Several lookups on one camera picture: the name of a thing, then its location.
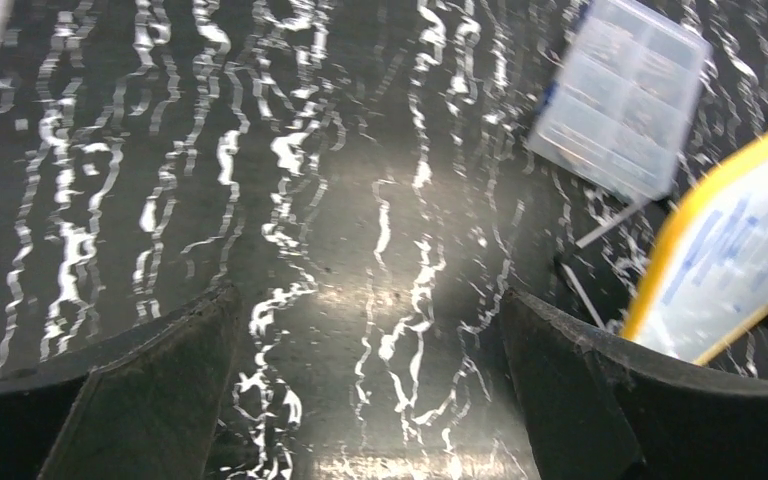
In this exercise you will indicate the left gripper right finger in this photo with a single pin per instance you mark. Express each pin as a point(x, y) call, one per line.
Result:
point(600, 407)

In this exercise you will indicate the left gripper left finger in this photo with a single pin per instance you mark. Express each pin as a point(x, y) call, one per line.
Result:
point(143, 404)

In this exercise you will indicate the yellow framed whiteboard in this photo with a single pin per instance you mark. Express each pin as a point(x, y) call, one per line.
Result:
point(706, 283)

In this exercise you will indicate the clear plastic compartment box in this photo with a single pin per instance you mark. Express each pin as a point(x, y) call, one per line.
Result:
point(619, 109)

